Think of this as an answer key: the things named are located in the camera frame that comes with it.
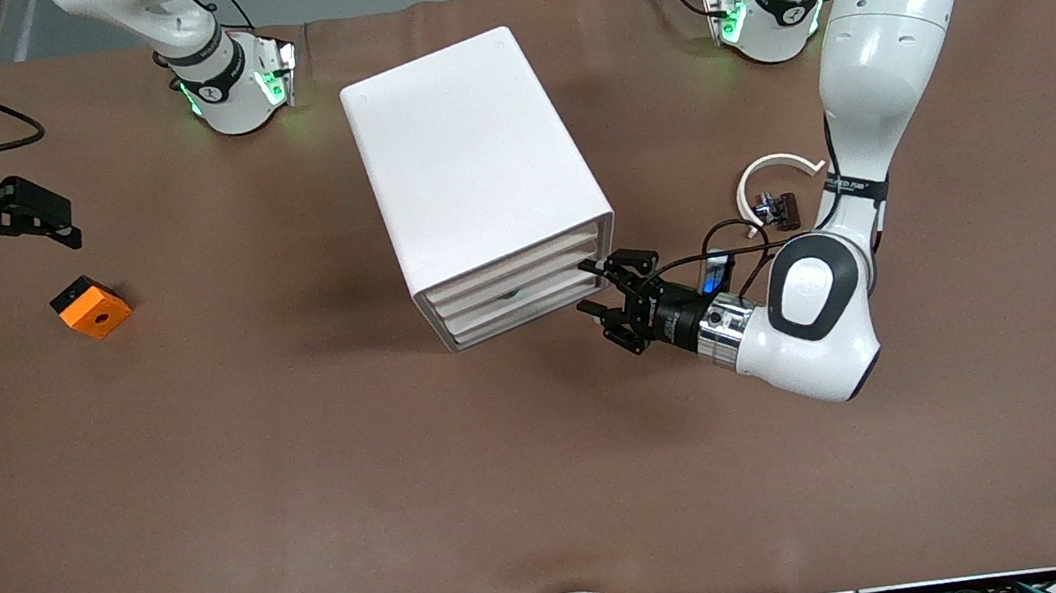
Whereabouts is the orange and black block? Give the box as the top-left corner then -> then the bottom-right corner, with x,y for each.
47,270 -> 136,345

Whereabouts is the brown table cover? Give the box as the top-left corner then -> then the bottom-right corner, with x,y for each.
0,0 -> 1056,593

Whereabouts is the small brown electronic component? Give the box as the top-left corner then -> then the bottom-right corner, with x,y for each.
752,190 -> 804,236

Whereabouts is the white curved plastic ring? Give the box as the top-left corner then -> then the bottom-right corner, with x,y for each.
733,147 -> 834,241

